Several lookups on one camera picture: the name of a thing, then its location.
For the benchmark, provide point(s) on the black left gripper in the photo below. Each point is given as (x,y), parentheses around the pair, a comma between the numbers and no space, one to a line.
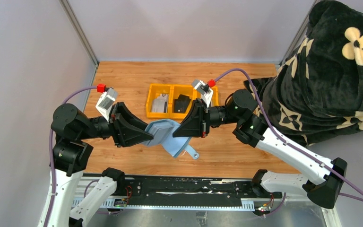
(123,131)

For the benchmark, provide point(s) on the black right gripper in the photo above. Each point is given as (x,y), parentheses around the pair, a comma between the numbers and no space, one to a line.
(192,126)

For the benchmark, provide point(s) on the blue leather card holder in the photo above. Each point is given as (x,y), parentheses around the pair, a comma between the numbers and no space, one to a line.
(162,131)

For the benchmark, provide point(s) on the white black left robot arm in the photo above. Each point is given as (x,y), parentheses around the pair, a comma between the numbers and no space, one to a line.
(69,157)

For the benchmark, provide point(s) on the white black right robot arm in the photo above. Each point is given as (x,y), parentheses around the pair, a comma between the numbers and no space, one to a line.
(318,177)

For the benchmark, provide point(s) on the black card in tray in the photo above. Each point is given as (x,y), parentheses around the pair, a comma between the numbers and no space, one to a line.
(181,104)

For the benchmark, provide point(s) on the yellow plastic compartment tray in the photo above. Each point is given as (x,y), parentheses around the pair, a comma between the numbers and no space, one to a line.
(170,101)

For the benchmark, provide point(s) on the black floral fleece blanket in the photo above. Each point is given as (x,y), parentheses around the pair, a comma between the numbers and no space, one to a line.
(317,93)

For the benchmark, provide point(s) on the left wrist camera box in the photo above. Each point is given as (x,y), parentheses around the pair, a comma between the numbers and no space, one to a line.
(105,102)

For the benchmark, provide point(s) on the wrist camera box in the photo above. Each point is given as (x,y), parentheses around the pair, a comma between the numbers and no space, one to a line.
(205,89)
(105,102)

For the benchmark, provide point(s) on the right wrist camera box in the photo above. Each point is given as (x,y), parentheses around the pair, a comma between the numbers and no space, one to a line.
(205,89)

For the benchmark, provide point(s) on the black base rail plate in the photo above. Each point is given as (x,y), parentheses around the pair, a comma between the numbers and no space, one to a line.
(194,192)

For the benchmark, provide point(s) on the aluminium frame post right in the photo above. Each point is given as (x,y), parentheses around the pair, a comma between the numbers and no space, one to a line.
(296,39)

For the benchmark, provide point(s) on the aluminium frame post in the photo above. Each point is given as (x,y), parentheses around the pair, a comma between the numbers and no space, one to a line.
(79,31)
(296,39)

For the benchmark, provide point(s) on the aluminium frame post left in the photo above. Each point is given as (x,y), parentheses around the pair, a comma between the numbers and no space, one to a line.
(79,31)

